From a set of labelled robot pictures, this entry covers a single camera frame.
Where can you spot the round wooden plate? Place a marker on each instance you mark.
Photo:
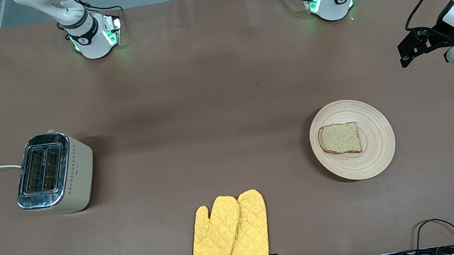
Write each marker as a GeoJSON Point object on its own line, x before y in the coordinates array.
{"type": "Point", "coordinates": [374, 150]}

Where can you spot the brown bread slice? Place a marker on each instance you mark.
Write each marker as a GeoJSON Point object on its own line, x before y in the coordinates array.
{"type": "Point", "coordinates": [340, 138]}

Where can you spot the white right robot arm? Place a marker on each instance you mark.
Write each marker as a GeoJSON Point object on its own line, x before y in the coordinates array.
{"type": "Point", "coordinates": [91, 44]}

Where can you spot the chrome and beige toaster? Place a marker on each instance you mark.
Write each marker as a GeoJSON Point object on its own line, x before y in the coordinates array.
{"type": "Point", "coordinates": [53, 171]}

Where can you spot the yellow quilted oven mitt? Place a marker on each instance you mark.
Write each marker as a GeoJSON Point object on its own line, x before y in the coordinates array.
{"type": "Point", "coordinates": [251, 227]}
{"type": "Point", "coordinates": [215, 232]}

